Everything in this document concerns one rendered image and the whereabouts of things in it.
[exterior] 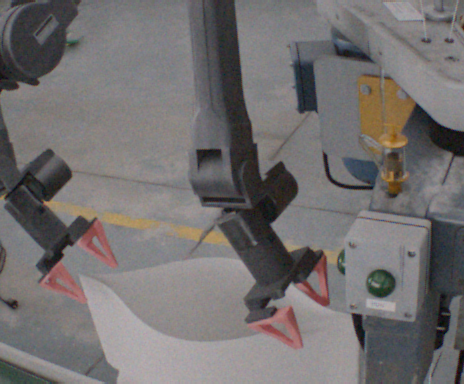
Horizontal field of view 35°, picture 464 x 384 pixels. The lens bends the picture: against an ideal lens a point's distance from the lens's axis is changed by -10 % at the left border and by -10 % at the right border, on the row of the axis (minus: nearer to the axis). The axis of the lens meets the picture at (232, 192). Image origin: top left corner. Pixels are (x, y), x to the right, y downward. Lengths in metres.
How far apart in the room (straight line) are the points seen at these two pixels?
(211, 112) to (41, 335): 1.95
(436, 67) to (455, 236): 0.20
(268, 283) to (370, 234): 0.35
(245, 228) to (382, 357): 0.28
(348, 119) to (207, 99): 0.27
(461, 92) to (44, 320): 2.30
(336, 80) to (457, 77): 0.37
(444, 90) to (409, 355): 0.29
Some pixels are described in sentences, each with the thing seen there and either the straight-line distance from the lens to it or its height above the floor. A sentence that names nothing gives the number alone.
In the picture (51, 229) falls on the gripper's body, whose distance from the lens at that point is 1.22.
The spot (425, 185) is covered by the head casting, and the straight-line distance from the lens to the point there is 0.76.
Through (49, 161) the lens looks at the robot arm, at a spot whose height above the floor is 1.18.
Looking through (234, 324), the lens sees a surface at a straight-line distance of 1.29.
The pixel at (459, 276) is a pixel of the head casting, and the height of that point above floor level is 1.27.
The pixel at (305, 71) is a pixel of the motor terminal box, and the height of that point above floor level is 1.29.
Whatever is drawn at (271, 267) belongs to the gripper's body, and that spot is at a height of 1.12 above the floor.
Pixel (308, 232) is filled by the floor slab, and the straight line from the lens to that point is 3.09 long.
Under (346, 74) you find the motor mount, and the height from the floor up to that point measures 1.29.
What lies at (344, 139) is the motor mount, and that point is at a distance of 1.18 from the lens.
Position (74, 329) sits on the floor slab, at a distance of 2.81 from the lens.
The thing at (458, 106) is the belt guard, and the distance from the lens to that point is 0.79.
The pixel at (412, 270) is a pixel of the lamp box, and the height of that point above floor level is 1.30.
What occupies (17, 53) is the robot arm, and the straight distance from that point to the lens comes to 0.71.
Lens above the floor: 1.73
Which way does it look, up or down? 30 degrees down
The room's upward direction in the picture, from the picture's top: 8 degrees counter-clockwise
